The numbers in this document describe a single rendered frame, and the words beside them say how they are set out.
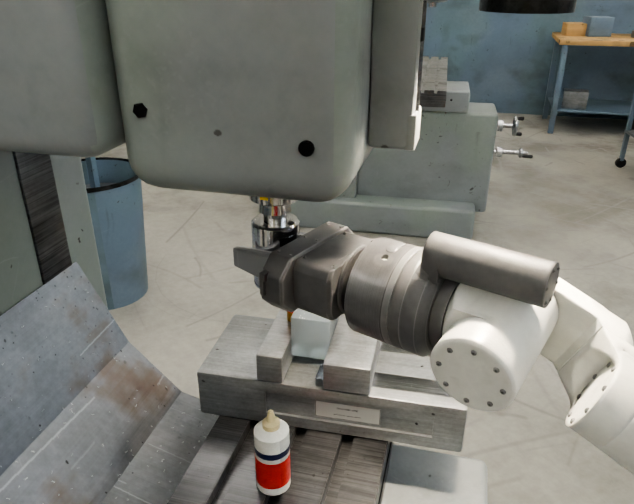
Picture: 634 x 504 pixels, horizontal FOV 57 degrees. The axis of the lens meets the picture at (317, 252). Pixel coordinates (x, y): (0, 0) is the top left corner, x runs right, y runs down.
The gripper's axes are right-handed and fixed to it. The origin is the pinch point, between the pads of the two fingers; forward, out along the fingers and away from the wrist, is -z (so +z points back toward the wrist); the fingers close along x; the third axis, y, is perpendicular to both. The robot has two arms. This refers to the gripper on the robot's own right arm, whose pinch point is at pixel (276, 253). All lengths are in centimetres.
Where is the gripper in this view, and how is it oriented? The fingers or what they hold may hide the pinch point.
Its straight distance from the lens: 58.6
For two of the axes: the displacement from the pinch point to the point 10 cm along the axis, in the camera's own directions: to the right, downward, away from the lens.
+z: 8.1, 2.5, -5.3
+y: 0.0, 9.0, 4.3
